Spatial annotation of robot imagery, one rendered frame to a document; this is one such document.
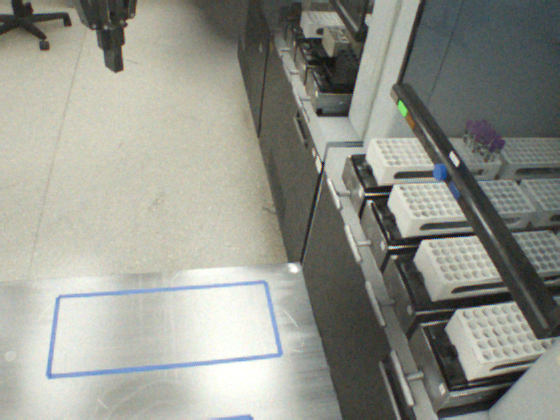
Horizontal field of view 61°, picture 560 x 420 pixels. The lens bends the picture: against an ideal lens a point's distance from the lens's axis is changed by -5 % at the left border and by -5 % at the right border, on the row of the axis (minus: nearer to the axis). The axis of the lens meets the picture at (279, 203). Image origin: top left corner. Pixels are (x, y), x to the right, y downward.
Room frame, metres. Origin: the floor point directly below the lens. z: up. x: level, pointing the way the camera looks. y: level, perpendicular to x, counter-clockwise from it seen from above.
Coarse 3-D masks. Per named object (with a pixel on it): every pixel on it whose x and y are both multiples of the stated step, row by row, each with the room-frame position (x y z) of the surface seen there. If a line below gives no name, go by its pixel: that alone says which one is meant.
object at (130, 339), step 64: (0, 320) 0.36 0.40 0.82; (64, 320) 0.38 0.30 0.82; (128, 320) 0.40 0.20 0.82; (192, 320) 0.42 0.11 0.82; (256, 320) 0.44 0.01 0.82; (0, 384) 0.26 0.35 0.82; (64, 384) 0.28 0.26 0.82; (128, 384) 0.30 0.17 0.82; (192, 384) 0.32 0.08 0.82; (256, 384) 0.33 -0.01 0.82; (320, 384) 0.35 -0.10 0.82
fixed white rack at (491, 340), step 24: (456, 312) 0.48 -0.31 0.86; (480, 312) 0.48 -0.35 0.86; (504, 312) 0.50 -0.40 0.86; (456, 336) 0.45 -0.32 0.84; (480, 336) 0.44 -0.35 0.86; (504, 336) 0.44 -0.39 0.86; (528, 336) 0.46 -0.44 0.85; (480, 360) 0.39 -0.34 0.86; (504, 360) 0.40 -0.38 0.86; (528, 360) 0.44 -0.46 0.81
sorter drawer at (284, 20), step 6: (282, 6) 1.74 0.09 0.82; (288, 6) 1.75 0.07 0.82; (282, 12) 1.71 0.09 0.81; (288, 12) 1.69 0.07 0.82; (282, 18) 1.69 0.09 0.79; (288, 18) 1.64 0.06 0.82; (294, 18) 1.64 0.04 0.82; (270, 24) 1.71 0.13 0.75; (282, 24) 1.68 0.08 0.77; (288, 24) 1.62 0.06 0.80; (270, 30) 1.66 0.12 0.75; (276, 30) 1.68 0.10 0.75; (282, 30) 1.67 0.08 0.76; (282, 36) 1.66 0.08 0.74
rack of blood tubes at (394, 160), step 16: (384, 144) 0.91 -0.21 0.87; (400, 144) 0.92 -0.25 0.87; (416, 144) 0.93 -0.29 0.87; (368, 160) 0.90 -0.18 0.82; (384, 160) 0.85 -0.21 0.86; (400, 160) 0.86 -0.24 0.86; (416, 160) 0.87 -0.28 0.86; (384, 176) 0.83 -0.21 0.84; (400, 176) 0.88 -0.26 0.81; (416, 176) 0.89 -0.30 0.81; (432, 176) 0.90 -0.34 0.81
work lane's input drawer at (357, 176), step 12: (348, 156) 0.92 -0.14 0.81; (360, 156) 0.92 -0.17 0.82; (348, 168) 0.90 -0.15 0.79; (360, 168) 0.87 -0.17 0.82; (348, 180) 0.89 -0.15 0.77; (360, 180) 0.84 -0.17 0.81; (372, 180) 0.84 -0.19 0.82; (336, 192) 0.85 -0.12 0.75; (348, 192) 0.86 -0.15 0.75; (360, 192) 0.82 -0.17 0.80; (372, 192) 0.81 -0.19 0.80; (384, 192) 0.82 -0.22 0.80; (336, 204) 0.82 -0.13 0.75; (360, 204) 0.80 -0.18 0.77
